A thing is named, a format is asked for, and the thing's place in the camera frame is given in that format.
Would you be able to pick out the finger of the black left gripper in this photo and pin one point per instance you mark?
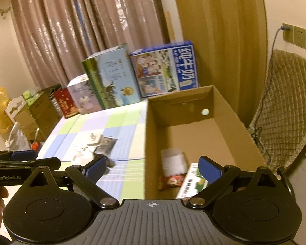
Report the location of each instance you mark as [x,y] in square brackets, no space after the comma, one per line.
[53,163]
[18,155]

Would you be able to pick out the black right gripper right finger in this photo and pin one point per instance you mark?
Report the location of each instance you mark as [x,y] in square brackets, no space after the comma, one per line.
[219,179]

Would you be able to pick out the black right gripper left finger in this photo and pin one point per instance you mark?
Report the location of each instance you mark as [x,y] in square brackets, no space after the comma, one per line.
[86,177]

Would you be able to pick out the green medicine box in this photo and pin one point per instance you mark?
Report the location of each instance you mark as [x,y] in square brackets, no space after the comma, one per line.
[193,183]

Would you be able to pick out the clear plastic case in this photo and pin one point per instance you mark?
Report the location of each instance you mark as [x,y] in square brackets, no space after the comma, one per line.
[173,162]

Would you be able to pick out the silver foil bag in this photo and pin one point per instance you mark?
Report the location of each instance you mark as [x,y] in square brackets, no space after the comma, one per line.
[17,141]

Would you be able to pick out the white knitted cloth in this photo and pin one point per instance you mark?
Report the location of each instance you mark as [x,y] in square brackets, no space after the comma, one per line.
[83,157]

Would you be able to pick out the brown cardboard storage box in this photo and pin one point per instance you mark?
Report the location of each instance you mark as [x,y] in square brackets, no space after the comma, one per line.
[40,115]

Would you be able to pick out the checkered tablecloth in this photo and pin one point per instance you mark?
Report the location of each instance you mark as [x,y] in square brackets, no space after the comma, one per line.
[118,132]

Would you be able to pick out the silver snack packet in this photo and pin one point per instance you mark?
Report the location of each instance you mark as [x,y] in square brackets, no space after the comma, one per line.
[106,146]

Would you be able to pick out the white carved chair back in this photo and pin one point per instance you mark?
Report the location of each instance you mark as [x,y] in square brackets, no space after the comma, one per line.
[14,107]

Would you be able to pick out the red snack packet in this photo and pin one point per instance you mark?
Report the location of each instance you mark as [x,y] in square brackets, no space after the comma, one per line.
[167,182]

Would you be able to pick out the yellow plastic bag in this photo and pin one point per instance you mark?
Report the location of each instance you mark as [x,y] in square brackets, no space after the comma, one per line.
[5,121]

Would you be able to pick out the red gift box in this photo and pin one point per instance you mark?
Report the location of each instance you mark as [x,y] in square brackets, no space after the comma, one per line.
[66,103]

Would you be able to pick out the stacked green tissue packs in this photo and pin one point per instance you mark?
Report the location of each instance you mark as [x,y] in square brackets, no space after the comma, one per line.
[31,95]

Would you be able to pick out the open cardboard box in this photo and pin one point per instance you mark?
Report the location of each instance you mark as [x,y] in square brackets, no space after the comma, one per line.
[198,122]

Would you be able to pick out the white humidifier box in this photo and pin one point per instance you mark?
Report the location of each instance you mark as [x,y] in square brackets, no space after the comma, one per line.
[83,95]

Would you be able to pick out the quilted beige chair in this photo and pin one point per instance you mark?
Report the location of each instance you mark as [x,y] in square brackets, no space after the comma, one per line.
[280,120]

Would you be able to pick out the green milk carton box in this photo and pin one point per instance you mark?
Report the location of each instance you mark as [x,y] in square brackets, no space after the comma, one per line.
[112,77]

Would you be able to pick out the blue milk carton box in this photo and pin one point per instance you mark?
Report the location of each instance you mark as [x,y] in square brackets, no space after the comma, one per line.
[165,68]

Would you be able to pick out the brown curtain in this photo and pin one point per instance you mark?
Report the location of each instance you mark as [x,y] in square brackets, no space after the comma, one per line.
[55,36]

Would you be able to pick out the wooden door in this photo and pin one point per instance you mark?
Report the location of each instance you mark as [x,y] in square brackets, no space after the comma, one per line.
[230,41]

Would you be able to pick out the wall power socket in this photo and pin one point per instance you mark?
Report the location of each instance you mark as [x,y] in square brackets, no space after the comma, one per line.
[288,33]

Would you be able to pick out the wall light switch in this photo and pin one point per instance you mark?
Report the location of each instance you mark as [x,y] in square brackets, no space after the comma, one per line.
[300,37]

